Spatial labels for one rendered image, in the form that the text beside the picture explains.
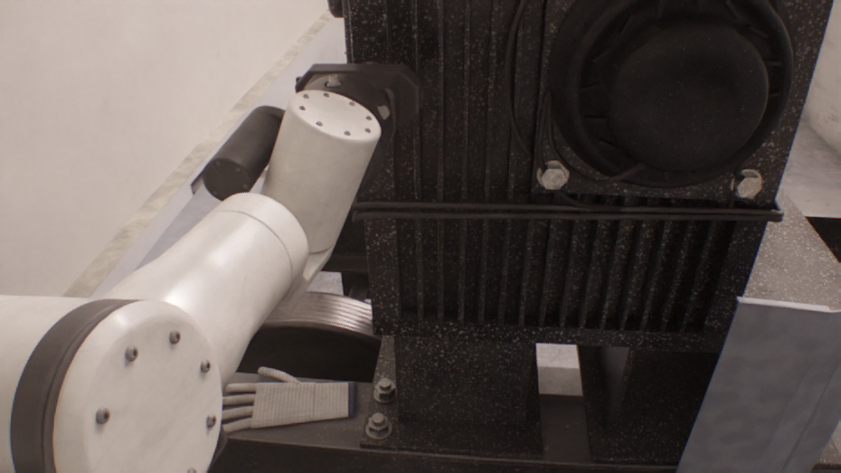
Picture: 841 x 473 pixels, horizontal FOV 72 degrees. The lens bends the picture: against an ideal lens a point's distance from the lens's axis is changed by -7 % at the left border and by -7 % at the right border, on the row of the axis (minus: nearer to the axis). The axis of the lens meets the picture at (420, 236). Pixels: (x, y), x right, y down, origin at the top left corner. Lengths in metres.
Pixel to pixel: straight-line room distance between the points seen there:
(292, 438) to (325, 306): 0.38
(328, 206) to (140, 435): 0.25
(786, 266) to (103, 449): 1.02
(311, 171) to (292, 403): 0.71
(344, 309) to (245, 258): 1.00
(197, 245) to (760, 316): 0.57
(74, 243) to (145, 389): 1.21
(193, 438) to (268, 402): 0.85
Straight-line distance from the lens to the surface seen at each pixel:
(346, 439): 1.03
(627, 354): 0.93
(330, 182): 0.41
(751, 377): 0.78
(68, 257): 1.41
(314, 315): 1.31
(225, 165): 0.43
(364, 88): 0.53
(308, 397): 1.08
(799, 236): 1.20
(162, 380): 0.22
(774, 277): 1.07
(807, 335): 0.76
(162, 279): 0.30
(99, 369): 0.20
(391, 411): 1.05
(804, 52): 0.74
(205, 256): 0.32
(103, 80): 1.51
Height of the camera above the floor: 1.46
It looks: 33 degrees down
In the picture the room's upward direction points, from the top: 1 degrees counter-clockwise
